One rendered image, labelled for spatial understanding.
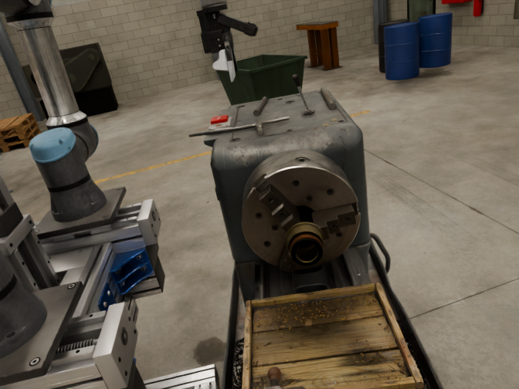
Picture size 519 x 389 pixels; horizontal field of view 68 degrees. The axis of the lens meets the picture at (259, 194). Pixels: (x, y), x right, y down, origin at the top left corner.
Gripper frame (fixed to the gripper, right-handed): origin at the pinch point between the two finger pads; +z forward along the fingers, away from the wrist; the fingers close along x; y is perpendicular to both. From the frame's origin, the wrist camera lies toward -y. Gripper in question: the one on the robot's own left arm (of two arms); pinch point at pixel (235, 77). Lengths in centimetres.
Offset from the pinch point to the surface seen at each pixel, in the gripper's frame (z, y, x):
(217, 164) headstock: 20.4, 8.9, 15.5
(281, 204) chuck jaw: 26.0, -7.9, 36.2
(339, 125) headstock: 16.8, -27.6, 10.4
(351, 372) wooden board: 54, -17, 63
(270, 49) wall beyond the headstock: 94, -24, -1021
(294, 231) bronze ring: 31, -10, 42
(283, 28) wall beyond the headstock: 50, -69, -1033
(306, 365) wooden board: 54, -8, 60
